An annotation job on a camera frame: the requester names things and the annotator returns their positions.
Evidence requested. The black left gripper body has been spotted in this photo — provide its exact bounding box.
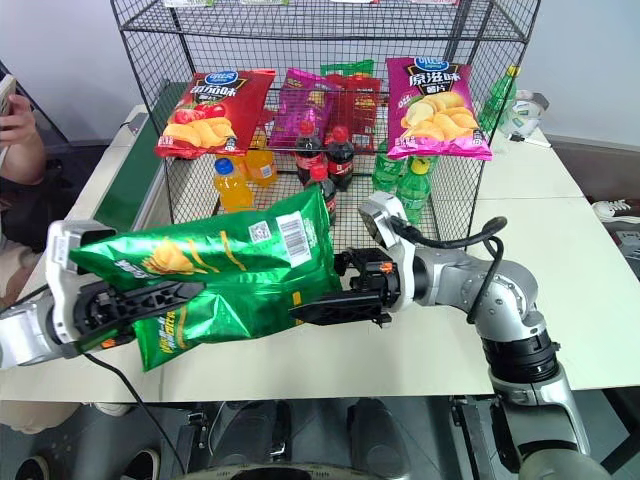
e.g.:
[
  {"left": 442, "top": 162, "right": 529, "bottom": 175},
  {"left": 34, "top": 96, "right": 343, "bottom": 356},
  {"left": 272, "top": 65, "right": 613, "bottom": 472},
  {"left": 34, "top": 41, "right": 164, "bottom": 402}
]
[{"left": 69, "top": 280, "right": 137, "bottom": 354}]

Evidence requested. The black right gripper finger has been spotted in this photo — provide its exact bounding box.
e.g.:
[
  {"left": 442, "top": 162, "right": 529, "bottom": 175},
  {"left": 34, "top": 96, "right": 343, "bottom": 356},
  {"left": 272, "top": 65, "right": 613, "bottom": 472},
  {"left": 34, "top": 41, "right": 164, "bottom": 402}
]
[
  {"left": 331, "top": 250, "right": 355, "bottom": 292},
  {"left": 288, "top": 292, "right": 386, "bottom": 329}
]

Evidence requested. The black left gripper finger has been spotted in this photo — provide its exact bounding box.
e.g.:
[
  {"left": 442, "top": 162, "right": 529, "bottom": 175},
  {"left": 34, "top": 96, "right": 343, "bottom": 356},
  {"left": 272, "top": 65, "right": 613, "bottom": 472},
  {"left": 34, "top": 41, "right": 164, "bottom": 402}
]
[{"left": 114, "top": 280, "right": 209, "bottom": 322}]

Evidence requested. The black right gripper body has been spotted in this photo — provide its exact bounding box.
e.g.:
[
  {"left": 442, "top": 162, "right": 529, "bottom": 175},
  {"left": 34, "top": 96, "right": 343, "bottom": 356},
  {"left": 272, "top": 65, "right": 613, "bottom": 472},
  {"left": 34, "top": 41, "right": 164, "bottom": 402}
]
[{"left": 347, "top": 247, "right": 404, "bottom": 329}]

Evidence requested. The green potato chip bag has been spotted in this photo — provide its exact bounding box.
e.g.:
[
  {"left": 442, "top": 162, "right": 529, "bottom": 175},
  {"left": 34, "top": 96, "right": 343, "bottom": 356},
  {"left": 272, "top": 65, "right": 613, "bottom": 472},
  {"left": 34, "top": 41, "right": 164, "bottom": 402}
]
[{"left": 68, "top": 185, "right": 342, "bottom": 373}]

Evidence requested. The green conveyor belt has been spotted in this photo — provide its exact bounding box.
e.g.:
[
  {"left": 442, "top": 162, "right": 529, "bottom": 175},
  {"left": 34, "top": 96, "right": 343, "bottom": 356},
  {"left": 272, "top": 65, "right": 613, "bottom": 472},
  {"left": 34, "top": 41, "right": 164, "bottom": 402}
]
[{"left": 94, "top": 78, "right": 197, "bottom": 227}]

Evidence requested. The bystander bare hand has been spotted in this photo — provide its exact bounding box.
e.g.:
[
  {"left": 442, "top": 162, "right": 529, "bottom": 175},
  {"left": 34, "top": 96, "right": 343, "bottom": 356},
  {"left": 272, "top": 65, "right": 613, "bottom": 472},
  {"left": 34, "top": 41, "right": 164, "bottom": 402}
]
[{"left": 0, "top": 93, "right": 37, "bottom": 149}]

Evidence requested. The cola bottle red cap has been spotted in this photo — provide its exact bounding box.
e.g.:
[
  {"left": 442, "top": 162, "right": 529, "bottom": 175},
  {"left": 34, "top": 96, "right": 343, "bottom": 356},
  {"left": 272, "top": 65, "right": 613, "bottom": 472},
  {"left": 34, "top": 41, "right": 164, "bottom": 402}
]
[
  {"left": 293, "top": 121, "right": 329, "bottom": 189},
  {"left": 325, "top": 125, "right": 357, "bottom": 193},
  {"left": 307, "top": 164, "right": 339, "bottom": 226}
]

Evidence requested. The green soda bottle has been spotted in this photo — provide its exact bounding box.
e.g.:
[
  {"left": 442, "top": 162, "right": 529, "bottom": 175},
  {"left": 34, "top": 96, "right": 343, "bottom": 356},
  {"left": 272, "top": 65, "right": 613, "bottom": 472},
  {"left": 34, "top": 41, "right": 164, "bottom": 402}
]
[
  {"left": 477, "top": 65, "right": 521, "bottom": 134},
  {"left": 372, "top": 142, "right": 407, "bottom": 192},
  {"left": 396, "top": 155, "right": 434, "bottom": 226}
]

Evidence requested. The orange drink bottle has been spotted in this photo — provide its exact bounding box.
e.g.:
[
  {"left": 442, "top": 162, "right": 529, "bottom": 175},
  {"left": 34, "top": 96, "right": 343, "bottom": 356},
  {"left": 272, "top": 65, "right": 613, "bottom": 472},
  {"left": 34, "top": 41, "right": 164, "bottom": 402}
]
[
  {"left": 247, "top": 127, "right": 279, "bottom": 187},
  {"left": 213, "top": 157, "right": 257, "bottom": 212}
]

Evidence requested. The small red chip bag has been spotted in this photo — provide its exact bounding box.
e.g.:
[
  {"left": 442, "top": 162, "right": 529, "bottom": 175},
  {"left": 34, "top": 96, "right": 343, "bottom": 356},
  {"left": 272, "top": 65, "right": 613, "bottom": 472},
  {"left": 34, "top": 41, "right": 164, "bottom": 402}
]
[{"left": 327, "top": 72, "right": 384, "bottom": 154}]

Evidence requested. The black shoe white sole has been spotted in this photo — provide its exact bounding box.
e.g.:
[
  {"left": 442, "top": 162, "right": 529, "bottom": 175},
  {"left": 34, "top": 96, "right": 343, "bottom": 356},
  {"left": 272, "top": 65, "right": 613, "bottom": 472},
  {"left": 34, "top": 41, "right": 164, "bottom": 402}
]
[
  {"left": 117, "top": 447, "right": 162, "bottom": 480},
  {"left": 22, "top": 442, "right": 64, "bottom": 480}
]

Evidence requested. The small purple chip bag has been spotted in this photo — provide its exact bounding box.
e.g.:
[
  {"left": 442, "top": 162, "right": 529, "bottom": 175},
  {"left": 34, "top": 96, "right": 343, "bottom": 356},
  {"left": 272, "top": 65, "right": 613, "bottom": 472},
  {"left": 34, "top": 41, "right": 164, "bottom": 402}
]
[{"left": 267, "top": 68, "right": 341, "bottom": 149}]

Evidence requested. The large magenta chip bag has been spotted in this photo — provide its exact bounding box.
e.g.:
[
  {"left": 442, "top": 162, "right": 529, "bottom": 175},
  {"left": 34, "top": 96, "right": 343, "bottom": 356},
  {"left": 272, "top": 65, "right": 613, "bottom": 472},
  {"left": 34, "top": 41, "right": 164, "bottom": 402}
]
[{"left": 385, "top": 56, "right": 494, "bottom": 162}]

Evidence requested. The large red tomato chip bag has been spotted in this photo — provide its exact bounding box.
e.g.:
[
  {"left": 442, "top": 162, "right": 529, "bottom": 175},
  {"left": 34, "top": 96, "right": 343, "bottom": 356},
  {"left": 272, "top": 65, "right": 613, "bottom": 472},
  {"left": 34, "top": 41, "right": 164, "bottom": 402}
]
[{"left": 155, "top": 68, "right": 277, "bottom": 160}]

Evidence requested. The small green chip bag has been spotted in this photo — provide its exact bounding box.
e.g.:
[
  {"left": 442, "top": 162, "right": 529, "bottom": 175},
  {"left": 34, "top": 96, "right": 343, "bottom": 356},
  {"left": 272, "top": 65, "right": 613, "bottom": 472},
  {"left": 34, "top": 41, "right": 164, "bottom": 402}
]
[{"left": 319, "top": 59, "right": 376, "bottom": 79}]

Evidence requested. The white and grey device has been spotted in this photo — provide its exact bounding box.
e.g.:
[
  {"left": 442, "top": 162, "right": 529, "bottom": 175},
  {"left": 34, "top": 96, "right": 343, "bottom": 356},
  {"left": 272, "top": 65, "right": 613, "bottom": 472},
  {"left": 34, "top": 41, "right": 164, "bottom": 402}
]
[{"left": 499, "top": 89, "right": 551, "bottom": 149}]

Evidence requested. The phone with light case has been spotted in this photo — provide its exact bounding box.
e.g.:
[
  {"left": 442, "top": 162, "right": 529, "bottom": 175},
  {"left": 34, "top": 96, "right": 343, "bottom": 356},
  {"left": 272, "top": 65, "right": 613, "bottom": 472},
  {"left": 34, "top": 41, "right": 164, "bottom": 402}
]
[{"left": 0, "top": 73, "right": 19, "bottom": 132}]

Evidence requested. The white sneaker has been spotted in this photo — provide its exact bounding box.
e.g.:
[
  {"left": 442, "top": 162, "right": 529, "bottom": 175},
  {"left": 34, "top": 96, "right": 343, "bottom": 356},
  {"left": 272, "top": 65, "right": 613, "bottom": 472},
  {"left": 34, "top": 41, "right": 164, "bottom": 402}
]
[{"left": 592, "top": 198, "right": 640, "bottom": 224}]

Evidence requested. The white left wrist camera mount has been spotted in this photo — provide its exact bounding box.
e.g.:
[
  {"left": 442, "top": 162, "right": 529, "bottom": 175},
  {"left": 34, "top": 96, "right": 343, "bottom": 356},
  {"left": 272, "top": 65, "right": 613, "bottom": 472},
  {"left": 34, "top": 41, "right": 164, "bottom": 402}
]
[{"left": 45, "top": 219, "right": 119, "bottom": 347}]

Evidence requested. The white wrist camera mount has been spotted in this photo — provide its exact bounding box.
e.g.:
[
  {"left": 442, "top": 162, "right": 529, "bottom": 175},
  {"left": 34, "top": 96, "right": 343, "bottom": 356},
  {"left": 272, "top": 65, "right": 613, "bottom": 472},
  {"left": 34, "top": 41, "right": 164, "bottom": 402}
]
[
  {"left": 45, "top": 219, "right": 119, "bottom": 347},
  {"left": 358, "top": 191, "right": 427, "bottom": 307}
]

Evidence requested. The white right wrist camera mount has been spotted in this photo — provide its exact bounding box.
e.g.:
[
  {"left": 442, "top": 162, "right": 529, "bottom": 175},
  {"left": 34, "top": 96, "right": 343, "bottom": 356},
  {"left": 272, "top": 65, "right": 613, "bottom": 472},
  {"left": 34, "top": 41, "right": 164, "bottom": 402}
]
[{"left": 358, "top": 191, "right": 427, "bottom": 307}]

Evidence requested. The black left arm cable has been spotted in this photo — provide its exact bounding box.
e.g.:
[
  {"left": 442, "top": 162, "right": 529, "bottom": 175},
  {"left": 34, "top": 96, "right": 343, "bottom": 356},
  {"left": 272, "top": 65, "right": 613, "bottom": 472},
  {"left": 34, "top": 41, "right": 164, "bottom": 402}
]
[{"left": 82, "top": 349, "right": 176, "bottom": 480}]

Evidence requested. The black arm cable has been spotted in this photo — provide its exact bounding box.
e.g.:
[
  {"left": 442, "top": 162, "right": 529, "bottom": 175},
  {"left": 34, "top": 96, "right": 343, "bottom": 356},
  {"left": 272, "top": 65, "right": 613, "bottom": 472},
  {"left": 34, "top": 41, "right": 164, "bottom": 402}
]
[
  {"left": 82, "top": 349, "right": 176, "bottom": 480},
  {"left": 389, "top": 215, "right": 507, "bottom": 324}
]

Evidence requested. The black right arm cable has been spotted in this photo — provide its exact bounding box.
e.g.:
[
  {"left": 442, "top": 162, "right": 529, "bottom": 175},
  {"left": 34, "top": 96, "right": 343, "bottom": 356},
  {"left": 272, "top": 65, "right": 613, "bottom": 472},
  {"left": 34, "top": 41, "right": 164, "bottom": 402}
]
[{"left": 389, "top": 215, "right": 507, "bottom": 324}]

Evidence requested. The black wire mesh rack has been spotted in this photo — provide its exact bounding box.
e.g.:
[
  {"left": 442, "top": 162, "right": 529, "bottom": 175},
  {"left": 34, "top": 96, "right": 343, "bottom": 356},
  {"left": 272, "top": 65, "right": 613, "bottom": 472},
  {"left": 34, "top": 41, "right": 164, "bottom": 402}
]
[{"left": 109, "top": 0, "right": 544, "bottom": 252}]

